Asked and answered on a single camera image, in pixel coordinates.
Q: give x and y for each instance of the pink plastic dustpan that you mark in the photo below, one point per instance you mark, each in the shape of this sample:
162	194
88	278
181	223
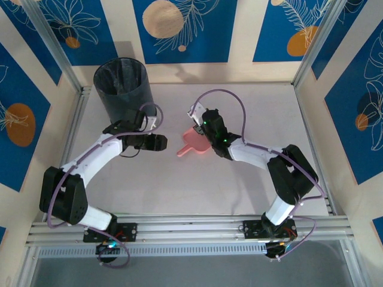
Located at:
194	146

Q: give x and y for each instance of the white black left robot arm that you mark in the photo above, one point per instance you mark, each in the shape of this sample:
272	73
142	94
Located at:
95	155

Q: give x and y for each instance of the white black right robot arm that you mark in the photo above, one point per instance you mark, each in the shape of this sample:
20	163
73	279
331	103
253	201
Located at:
251	152

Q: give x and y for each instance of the black round waste bin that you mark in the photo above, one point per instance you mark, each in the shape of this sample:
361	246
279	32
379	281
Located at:
125	92

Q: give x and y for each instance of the grey plastic bin liner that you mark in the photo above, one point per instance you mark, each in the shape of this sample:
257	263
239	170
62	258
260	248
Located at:
122	77

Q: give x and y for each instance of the aluminium side rail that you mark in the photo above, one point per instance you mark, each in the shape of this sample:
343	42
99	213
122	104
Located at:
72	134
310	134

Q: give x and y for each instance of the wide aluminium frame rail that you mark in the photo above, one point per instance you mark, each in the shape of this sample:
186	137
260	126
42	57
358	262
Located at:
191	230

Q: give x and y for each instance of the aluminium corner post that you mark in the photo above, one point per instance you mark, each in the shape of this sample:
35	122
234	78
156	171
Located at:
54	45
328	45

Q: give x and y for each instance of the aluminium frame leg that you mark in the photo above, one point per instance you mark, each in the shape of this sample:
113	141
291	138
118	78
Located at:
354	266
27	269

